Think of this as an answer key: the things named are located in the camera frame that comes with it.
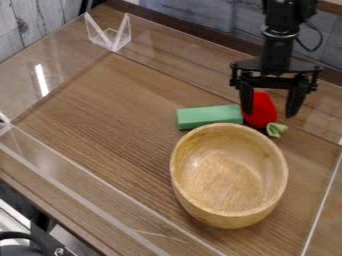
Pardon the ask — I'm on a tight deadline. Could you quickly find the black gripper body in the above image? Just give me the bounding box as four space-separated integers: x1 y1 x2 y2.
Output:
230 58 322 92

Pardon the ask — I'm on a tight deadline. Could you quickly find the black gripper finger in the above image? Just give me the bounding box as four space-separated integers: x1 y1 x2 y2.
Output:
286 85 308 118
239 81 254 114

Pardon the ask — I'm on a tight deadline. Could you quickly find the red plush fruit green stem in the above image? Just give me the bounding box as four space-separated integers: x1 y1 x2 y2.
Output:
242 92 289 138

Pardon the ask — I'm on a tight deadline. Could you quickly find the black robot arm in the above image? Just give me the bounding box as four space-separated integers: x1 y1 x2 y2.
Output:
230 0 324 118

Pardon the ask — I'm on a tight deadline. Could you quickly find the green rectangular block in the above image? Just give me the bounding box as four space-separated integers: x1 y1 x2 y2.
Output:
177 104 243 130

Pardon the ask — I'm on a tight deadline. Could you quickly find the wooden bowl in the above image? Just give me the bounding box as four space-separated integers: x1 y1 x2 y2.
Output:
170 123 289 229

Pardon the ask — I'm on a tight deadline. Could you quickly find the black equipment under table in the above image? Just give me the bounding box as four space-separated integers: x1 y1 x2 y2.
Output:
0 219 78 256

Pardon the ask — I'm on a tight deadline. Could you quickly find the clear acrylic corner bracket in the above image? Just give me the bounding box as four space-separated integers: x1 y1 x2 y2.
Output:
84 13 133 52

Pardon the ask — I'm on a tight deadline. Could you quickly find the clear acrylic tray enclosure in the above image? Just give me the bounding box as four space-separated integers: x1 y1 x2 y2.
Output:
0 18 342 256

